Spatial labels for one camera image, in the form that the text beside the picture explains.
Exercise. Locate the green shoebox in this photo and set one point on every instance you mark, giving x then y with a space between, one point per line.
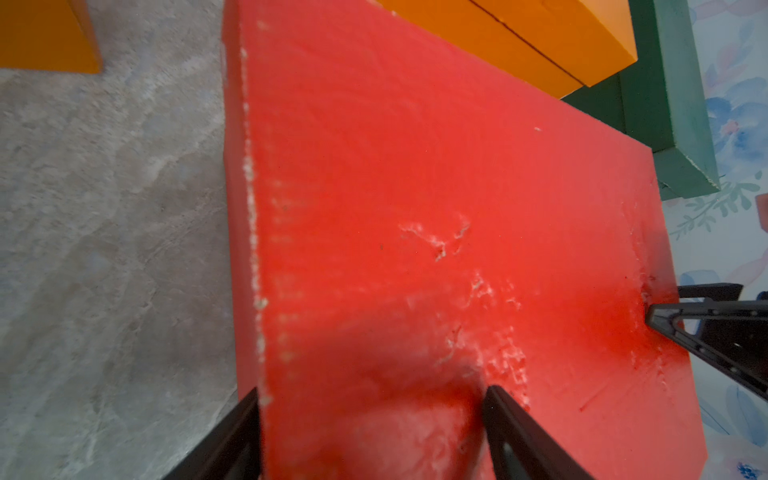
659 100

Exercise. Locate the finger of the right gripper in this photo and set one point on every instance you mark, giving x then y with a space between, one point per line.
713 291
730 336

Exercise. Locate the red shoebox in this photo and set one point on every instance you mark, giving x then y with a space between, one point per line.
409 226

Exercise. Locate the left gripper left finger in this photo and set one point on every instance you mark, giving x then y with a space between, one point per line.
232 450

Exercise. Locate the orange shoebox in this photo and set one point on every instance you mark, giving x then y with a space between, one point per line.
558 46
49 35

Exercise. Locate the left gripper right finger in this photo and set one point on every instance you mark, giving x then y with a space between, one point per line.
519 447

